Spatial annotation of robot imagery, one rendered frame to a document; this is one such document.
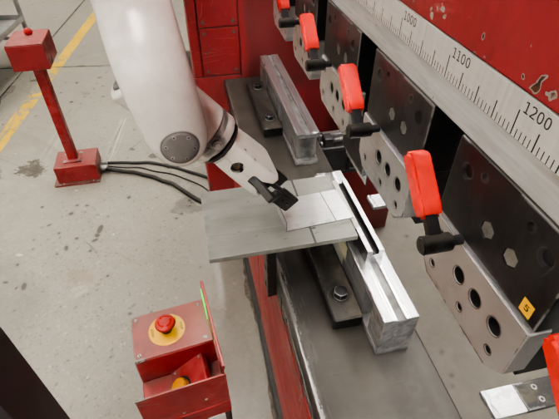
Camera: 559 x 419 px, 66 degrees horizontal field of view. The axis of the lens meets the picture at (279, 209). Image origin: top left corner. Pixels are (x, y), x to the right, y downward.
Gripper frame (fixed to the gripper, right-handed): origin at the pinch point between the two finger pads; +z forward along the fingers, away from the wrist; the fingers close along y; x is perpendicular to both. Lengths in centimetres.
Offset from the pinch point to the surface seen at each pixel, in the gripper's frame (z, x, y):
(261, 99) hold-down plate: 20, 1, 63
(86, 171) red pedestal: 33, 114, 163
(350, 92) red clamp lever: -13.5, -19.0, -11.0
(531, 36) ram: -23, -30, -33
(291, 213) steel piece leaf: 6.3, 2.4, 0.2
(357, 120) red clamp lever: -11.4, -17.5, -13.4
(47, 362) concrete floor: 31, 128, 50
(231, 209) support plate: -0.3, 10.5, 4.7
